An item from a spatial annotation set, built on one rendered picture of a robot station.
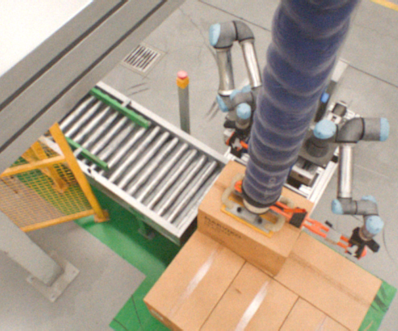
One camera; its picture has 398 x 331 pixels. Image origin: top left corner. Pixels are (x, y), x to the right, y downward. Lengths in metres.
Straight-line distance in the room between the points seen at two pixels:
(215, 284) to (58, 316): 1.28
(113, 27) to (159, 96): 3.77
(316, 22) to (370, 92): 3.31
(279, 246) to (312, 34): 1.49
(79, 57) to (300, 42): 0.98
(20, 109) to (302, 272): 2.64
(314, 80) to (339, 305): 1.80
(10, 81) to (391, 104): 4.29
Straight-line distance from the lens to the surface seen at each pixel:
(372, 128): 2.21
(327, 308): 2.94
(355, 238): 2.37
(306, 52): 1.38
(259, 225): 2.54
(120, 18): 0.48
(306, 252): 3.00
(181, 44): 4.68
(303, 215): 2.48
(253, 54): 2.50
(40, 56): 0.42
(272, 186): 2.19
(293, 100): 1.56
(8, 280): 3.74
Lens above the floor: 3.32
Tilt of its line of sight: 61 degrees down
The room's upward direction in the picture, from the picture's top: straight up
